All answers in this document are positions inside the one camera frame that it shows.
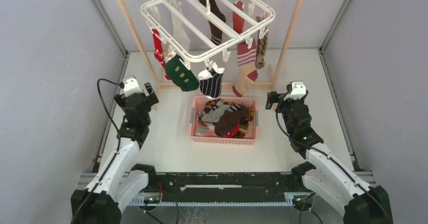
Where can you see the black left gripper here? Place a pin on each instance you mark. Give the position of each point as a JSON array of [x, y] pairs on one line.
[[153, 100]]

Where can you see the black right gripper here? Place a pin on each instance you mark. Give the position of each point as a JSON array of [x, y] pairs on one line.
[[272, 98]]

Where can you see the green dotted sock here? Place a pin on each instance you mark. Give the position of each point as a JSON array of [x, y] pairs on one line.
[[180, 75]]

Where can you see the red black argyle sock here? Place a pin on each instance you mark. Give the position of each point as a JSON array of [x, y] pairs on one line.
[[245, 122]]

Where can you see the pink plastic basket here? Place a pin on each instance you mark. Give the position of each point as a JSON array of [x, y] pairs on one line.
[[198, 105]]

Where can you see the brown sock striped cuff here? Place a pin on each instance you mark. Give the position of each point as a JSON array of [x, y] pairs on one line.
[[230, 119]]

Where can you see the plain red sock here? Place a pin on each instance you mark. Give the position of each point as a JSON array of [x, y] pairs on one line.
[[233, 131]]

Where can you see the red white patterned sock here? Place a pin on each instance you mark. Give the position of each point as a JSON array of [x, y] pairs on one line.
[[158, 51]]

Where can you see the black white striped sock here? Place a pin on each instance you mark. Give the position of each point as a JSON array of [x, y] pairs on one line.
[[210, 81]]

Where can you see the grey long sock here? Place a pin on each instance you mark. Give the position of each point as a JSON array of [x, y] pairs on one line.
[[216, 114]]

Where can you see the pink patterned sock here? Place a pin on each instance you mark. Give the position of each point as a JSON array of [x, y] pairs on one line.
[[206, 127]]

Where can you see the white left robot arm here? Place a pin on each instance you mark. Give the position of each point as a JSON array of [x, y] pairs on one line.
[[106, 197]]

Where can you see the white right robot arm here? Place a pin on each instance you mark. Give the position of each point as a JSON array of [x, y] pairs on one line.
[[353, 198]]

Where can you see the maroon purple striped sock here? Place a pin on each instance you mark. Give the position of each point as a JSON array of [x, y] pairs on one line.
[[247, 72]]

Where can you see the red bear sock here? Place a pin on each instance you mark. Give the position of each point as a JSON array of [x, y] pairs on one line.
[[238, 21]]

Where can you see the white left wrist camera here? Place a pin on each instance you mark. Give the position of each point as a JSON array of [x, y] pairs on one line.
[[131, 86]]

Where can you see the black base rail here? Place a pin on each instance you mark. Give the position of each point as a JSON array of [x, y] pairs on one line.
[[228, 188]]

